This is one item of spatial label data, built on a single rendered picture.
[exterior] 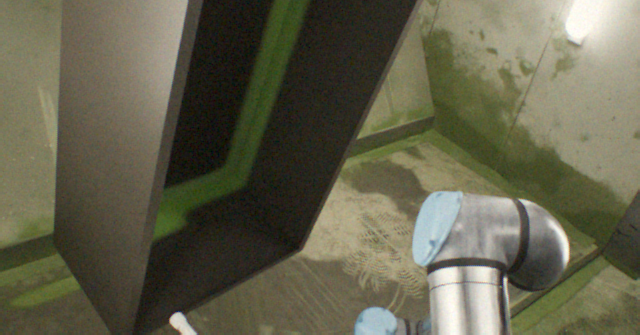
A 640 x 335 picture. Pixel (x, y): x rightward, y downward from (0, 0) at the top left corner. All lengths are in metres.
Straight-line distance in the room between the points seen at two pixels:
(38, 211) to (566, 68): 2.27
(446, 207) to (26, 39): 1.74
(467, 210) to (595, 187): 2.12
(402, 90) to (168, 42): 2.42
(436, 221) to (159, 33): 0.49
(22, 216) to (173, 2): 1.51
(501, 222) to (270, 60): 0.94
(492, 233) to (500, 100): 2.26
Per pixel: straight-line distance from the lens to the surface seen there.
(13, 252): 2.28
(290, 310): 2.19
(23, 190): 2.26
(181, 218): 1.78
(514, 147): 3.14
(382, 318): 1.41
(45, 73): 2.29
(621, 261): 3.06
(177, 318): 1.46
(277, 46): 1.62
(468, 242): 0.87
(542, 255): 0.94
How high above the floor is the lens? 1.67
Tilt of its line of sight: 33 degrees down
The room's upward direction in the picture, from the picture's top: 12 degrees clockwise
